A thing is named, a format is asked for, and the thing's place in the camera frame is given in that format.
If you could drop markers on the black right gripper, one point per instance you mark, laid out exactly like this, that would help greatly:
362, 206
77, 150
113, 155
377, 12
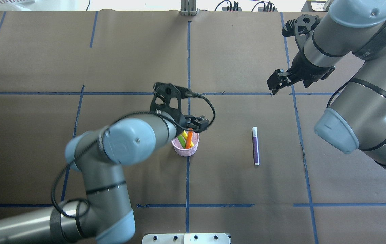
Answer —
305, 69

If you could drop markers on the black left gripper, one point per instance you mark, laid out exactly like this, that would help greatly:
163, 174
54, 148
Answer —
182, 122

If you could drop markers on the yellow highlighter pen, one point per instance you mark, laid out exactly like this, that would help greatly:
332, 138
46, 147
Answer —
184, 135

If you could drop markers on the orange highlighter pen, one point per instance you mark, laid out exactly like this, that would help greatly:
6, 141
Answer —
189, 139

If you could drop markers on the green highlighter pen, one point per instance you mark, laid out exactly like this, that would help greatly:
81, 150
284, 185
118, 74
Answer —
182, 141

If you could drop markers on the purple highlighter pen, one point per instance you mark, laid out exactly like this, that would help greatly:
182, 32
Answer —
255, 147

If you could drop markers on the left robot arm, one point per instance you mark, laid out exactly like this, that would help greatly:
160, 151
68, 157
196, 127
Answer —
106, 213

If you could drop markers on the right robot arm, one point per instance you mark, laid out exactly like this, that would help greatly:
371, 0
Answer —
355, 116

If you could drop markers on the pink mesh pen holder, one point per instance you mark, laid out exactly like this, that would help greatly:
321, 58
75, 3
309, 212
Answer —
186, 152

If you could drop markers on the white pillar with base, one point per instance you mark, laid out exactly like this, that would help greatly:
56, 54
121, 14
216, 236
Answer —
187, 238

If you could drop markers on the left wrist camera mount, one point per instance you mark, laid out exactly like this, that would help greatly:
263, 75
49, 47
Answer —
167, 98

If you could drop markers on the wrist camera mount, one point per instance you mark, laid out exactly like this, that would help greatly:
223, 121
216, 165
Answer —
167, 98
301, 28

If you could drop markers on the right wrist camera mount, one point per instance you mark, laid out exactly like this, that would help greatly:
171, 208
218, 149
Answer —
301, 28

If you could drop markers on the aluminium frame post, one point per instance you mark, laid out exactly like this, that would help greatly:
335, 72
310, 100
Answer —
188, 8

